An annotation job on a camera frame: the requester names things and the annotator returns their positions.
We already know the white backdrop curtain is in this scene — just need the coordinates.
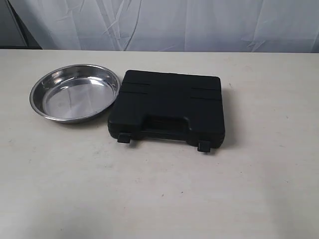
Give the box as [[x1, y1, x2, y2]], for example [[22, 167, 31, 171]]
[[11, 0, 319, 53]]

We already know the black plastic tool case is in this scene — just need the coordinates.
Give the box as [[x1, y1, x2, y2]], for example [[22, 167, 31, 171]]
[[108, 70, 225, 153]]

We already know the round stainless steel pan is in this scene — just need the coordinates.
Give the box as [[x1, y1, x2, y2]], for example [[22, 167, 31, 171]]
[[29, 64, 121, 124]]

